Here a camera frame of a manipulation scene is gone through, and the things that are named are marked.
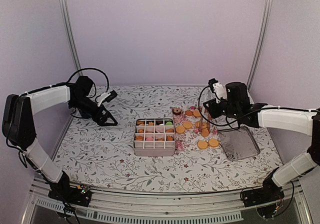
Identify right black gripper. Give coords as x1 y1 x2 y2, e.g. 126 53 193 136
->
203 98 240 120

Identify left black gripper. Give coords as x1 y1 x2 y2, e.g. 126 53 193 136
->
70 95 118 126

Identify metal serving tongs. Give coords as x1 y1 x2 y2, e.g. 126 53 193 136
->
199 88 212 137

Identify orange swirl cookie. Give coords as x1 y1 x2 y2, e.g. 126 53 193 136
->
136 120 145 126

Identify green round cookie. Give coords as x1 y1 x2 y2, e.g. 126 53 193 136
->
165 121 173 126

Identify metal tin with white dividers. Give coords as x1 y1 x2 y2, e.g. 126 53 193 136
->
133 118 176 157

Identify brown flower cookie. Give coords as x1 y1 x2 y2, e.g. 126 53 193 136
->
156 120 164 126

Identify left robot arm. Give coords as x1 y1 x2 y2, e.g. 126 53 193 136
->
2 75 118 201

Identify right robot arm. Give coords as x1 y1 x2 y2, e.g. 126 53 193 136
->
202 78 320 202

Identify dark blue cup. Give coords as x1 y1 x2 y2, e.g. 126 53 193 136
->
76 110 91 119

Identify floral tablecloth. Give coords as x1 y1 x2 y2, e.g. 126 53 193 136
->
54 86 282 193

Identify chocolate donut cookie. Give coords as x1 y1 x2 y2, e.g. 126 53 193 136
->
172 107 182 116

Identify silver tin lid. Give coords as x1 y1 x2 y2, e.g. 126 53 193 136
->
218 126 261 162

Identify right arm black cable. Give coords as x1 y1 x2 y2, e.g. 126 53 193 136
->
198 85 242 131

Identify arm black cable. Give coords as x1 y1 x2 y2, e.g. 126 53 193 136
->
198 85 242 131
67 68 110 96

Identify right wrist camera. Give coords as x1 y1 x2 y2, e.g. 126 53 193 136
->
208 78 227 104

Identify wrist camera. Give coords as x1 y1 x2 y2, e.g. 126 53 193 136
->
95 90 118 107
208 78 227 104

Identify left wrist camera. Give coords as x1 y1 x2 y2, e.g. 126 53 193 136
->
95 90 118 107

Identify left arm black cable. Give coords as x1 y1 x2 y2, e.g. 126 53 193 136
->
67 68 110 96

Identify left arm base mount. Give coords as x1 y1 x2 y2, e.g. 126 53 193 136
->
48 184 92 207

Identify aluminium front rail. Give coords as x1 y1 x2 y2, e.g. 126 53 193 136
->
21 178 315 224

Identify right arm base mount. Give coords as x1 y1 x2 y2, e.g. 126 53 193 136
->
240 184 285 207

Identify right aluminium frame post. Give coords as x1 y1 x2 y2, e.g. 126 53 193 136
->
246 0 273 90

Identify aluminium frame post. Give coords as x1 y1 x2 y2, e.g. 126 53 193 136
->
59 0 82 71
246 0 273 90

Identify left aluminium frame post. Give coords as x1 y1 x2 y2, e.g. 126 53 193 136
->
59 0 82 71

